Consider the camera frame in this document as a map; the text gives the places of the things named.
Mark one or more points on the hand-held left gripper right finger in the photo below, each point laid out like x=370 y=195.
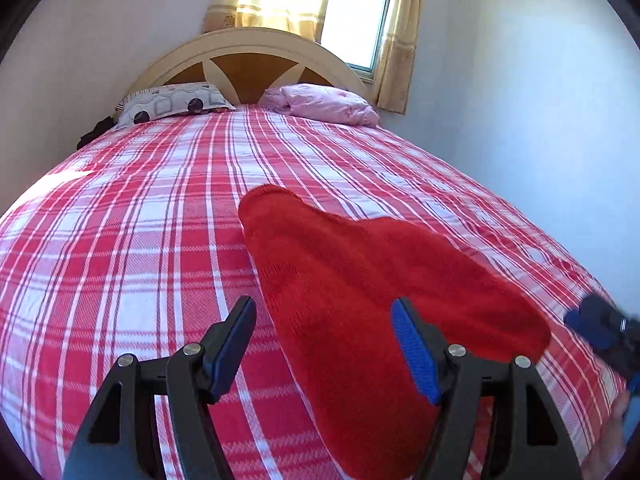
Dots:
x=416 y=352

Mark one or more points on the person's right hand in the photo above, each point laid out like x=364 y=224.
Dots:
x=612 y=440

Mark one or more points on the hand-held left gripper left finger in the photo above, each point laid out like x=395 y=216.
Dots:
x=233 y=350

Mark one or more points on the window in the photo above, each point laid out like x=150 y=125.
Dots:
x=357 y=15

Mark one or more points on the dark cloth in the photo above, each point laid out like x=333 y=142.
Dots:
x=97 y=131

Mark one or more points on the red knitted garment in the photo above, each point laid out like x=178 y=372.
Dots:
x=360 y=300

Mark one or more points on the red plaid bed sheet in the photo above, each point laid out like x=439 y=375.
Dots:
x=125 y=240

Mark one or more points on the grey patterned pillow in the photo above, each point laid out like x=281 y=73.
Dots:
x=170 y=100

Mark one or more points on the cream wooden headboard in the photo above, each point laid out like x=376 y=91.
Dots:
x=250 y=42

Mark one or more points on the pink pillow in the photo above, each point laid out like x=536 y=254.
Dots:
x=325 y=102

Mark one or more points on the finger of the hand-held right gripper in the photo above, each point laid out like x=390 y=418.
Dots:
x=590 y=320

